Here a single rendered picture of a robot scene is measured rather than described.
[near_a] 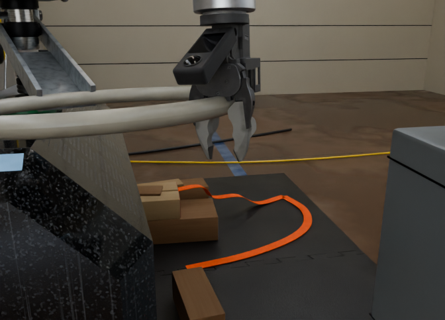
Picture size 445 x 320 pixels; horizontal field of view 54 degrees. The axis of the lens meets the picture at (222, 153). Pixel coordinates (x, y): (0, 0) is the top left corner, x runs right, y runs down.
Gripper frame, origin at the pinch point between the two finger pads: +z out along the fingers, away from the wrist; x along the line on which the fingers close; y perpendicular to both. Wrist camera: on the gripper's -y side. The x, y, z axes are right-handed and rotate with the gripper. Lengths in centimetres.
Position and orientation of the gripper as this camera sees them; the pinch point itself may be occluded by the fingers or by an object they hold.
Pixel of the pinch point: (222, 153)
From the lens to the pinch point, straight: 65.6
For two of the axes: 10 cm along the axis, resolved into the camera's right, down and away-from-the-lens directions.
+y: 4.4, -2.2, 8.7
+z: 0.3, 9.7, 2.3
